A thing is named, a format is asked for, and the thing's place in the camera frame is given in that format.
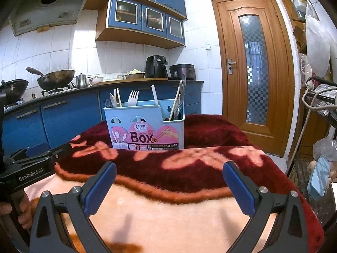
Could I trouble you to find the wooden cutting board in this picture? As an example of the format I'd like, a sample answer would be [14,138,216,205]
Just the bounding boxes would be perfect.
[99,77,169,85]

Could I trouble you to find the gas stove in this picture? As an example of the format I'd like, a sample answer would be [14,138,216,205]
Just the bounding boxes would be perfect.
[41,84,77,97]

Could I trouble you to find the black wire rack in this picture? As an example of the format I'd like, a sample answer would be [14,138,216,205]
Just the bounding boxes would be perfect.
[290,76,337,232]

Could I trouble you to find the cardboard box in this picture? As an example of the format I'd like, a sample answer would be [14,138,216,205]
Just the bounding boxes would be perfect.
[292,25,307,48]

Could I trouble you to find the blue wall cabinet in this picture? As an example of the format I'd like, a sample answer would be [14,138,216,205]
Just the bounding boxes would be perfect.
[91,0,188,49]

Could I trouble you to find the large black wok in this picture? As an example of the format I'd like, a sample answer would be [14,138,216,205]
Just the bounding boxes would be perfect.
[37,70,76,90]

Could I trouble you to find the light blue utensil box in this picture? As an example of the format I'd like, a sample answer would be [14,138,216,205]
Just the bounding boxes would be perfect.
[103,101,185,151]

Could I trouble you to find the white plastic fork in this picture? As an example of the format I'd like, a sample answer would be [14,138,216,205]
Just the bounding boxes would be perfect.
[128,90,139,107]

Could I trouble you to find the metal bowl of food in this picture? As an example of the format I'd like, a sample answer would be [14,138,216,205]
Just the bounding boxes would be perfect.
[124,69,146,79]

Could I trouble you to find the small black wok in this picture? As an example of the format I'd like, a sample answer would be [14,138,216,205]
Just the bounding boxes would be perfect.
[0,79,29,104]

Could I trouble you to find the light blue plastic case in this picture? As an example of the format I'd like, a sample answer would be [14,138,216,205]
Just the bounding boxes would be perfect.
[308,155,332,197]

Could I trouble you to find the steel kettle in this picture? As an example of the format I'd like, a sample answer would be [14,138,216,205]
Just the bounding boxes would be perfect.
[76,73,92,88]

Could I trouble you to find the wooden door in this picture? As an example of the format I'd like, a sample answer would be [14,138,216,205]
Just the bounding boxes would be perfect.
[212,0,295,157]

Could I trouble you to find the dark rice cooker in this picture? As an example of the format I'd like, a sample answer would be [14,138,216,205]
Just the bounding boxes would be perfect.
[169,64,196,81]

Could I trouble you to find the blue base cabinets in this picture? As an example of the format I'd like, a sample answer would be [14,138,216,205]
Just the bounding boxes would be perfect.
[0,80,204,161]

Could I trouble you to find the person's left hand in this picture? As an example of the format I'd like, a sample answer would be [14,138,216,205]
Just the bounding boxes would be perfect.
[0,191,33,226]

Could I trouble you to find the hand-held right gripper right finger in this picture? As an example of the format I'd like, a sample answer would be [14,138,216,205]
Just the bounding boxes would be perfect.
[222,161,308,253]

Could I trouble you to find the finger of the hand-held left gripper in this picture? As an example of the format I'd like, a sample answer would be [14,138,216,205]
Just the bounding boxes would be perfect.
[39,144,73,168]
[9,142,50,162]

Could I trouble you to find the red floral blanket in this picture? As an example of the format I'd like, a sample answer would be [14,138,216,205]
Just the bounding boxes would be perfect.
[24,114,324,253]

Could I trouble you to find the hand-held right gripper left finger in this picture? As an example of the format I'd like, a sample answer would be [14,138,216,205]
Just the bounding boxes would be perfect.
[29,161,118,253]

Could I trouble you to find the range hood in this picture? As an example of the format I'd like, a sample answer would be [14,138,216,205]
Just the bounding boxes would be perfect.
[9,0,96,36]

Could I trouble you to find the clear plastic bag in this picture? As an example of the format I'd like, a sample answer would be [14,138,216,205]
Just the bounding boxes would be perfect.
[313,137,337,164]

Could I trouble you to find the white plastic bag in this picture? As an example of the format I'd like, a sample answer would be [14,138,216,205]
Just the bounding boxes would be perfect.
[305,14,331,77]

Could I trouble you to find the black air fryer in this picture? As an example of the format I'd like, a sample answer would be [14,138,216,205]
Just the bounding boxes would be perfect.
[145,55,171,79]

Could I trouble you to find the white power cable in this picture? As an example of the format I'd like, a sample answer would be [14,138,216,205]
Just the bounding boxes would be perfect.
[287,80,337,176]

